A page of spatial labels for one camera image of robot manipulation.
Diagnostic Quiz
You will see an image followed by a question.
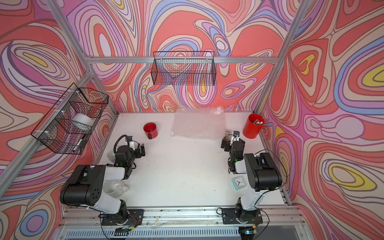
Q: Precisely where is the red mug black handle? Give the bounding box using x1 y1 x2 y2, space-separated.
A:
143 123 158 140

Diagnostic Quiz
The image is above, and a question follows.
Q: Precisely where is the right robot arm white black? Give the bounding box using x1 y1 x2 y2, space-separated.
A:
218 135 283 226

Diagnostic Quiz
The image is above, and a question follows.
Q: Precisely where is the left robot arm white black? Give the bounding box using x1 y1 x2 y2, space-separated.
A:
60 144 146 229

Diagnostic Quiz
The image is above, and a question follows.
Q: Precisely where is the flat bubble wrap sheet stack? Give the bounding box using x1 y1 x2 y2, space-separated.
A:
171 107 226 141

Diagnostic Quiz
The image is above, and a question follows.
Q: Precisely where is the lavender ceramic mug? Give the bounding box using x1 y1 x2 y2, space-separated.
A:
106 148 116 163

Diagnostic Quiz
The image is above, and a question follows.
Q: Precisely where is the red pen holder cup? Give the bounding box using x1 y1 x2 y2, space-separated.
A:
243 114 265 139

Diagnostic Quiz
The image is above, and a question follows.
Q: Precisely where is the small green alarm clock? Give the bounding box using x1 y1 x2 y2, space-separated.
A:
232 176 247 191

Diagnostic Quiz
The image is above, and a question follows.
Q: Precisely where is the black marker in basket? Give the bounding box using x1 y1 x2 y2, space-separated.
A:
76 139 87 151

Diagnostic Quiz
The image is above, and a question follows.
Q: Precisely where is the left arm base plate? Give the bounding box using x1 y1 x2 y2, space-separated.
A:
99 209 144 227

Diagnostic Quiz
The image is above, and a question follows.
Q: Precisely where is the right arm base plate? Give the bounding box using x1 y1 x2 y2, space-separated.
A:
220 208 263 226

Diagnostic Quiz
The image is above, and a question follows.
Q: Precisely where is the black wire basket left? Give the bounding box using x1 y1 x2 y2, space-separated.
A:
31 84 109 155

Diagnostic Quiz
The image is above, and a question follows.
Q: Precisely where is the black wire basket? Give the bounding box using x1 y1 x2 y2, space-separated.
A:
151 51 217 86
31 84 109 155

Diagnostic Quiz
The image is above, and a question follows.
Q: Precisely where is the black wire basket back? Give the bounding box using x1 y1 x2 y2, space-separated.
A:
151 51 217 86

